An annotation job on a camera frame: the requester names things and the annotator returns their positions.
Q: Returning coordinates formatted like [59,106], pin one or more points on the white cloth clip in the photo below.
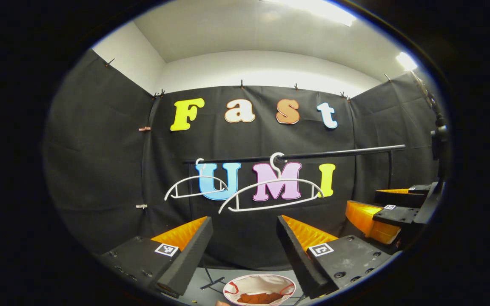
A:
[141,206]

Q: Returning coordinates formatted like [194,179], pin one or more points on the black camera stand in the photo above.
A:
[440,134]

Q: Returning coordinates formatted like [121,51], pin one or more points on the long ceiling light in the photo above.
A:
[313,9]

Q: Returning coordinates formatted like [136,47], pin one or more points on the black backdrop cloth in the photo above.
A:
[96,148]

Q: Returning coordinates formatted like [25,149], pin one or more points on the black clothes rack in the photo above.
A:
[355,151]

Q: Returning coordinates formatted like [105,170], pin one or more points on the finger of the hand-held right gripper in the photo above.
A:
[396,214]
[398,197]

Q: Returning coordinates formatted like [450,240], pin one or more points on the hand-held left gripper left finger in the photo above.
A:
[189,255]

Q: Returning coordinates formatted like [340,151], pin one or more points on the rust orange shirt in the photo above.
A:
[260,298]

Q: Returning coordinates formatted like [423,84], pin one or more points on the white plastic hanger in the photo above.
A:
[278,178]
[202,176]

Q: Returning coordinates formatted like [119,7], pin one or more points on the row of black cloth clips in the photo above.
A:
[241,83]

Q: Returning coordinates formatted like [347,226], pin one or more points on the small ceiling light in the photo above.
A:
[406,61]

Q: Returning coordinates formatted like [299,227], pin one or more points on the pink cloth clip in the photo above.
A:
[144,128]

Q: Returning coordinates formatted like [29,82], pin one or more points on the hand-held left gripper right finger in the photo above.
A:
[296,255]

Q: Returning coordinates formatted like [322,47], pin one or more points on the white pink laundry hamper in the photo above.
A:
[249,282]

